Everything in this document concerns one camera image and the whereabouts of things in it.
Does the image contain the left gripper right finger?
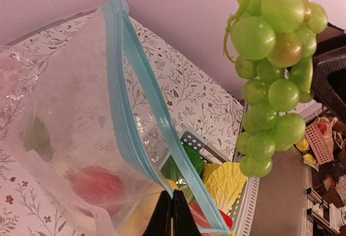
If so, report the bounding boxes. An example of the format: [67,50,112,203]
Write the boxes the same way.
[172,190,200,236]

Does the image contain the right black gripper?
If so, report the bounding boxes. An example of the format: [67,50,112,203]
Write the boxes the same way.
[312,27,345,122]

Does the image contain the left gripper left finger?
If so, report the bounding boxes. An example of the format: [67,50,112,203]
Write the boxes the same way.
[144,191,172,236]

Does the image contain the red bell pepper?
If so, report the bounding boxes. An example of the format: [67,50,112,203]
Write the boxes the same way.
[189,203,233,229]

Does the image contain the green bell pepper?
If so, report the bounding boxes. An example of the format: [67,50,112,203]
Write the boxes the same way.
[183,145,204,177]

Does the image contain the green grapes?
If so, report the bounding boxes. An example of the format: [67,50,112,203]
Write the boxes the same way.
[223,0,329,178]

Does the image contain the blue zipper clear bag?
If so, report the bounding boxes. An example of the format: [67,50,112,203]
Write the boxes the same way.
[12,0,230,235]

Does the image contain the white radish with leaves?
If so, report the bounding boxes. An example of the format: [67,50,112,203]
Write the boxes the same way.
[21,114,85,220]

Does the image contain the pink zipper clear bag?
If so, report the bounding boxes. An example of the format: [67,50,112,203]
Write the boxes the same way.
[1,45,42,140]

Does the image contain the light blue plastic basket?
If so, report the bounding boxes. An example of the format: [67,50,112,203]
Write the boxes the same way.
[157,128,260,235]

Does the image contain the pink perforated basket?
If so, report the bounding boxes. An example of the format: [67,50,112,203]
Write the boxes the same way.
[305,118,334,165]

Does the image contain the napa cabbage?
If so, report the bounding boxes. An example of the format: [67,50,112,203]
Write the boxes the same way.
[202,162,247,214]

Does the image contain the front aluminium rail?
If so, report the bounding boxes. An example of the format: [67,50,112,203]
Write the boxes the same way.
[230,178,260,236]

